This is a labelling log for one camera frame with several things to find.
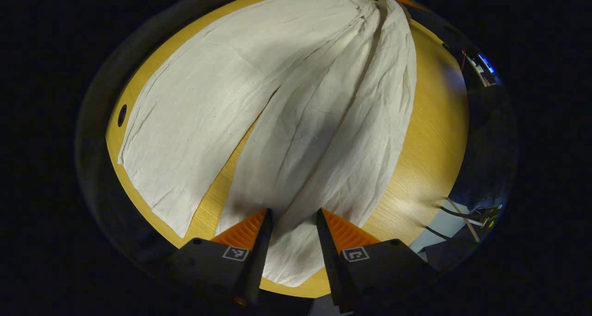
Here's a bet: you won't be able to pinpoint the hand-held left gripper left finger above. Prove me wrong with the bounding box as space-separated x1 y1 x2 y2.
169 208 274 307

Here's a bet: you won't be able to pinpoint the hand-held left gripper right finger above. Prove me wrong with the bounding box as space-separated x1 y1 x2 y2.
315 208 438 313

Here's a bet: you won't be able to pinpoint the white jeans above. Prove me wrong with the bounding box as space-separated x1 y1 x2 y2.
118 0 418 288

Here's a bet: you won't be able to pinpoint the person's dark blue clothing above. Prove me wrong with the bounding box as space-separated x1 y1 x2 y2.
451 85 515 210

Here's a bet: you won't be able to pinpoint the thin wooden stick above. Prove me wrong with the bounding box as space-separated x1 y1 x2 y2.
446 198 482 243

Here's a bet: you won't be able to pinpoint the black cable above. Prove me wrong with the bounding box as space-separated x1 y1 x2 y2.
439 205 503 220
425 226 450 241

